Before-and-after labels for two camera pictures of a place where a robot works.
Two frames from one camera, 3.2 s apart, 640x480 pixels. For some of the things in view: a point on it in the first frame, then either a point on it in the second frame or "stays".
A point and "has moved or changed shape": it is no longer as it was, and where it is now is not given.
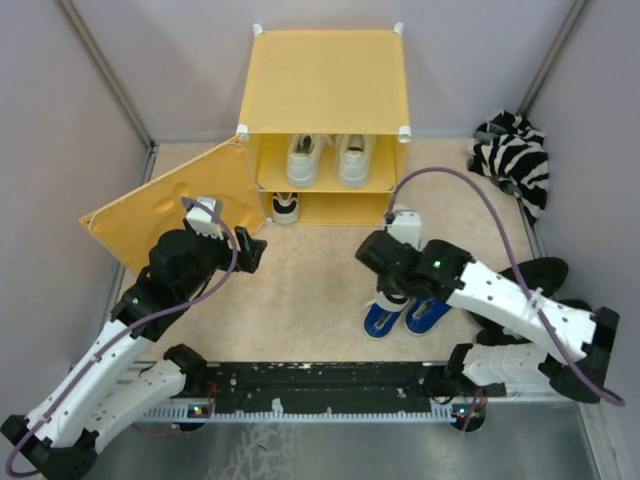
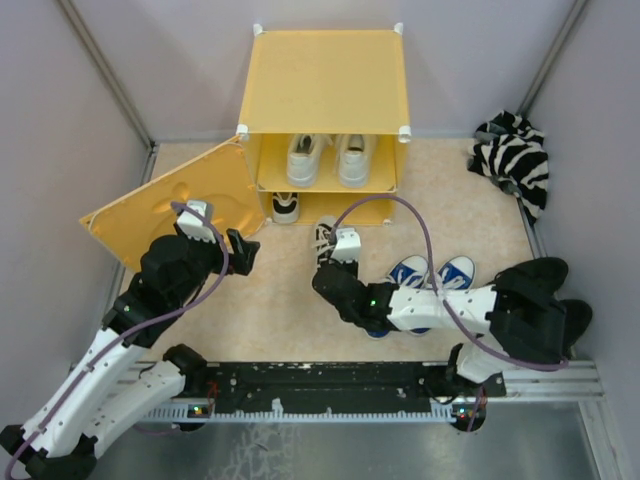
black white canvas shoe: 285,207 stays
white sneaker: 303,158 stays
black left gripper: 250,251 stays
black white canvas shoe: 393,302 has moved or changed shape
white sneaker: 354,160 stays
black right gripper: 384,283 -> 353,265
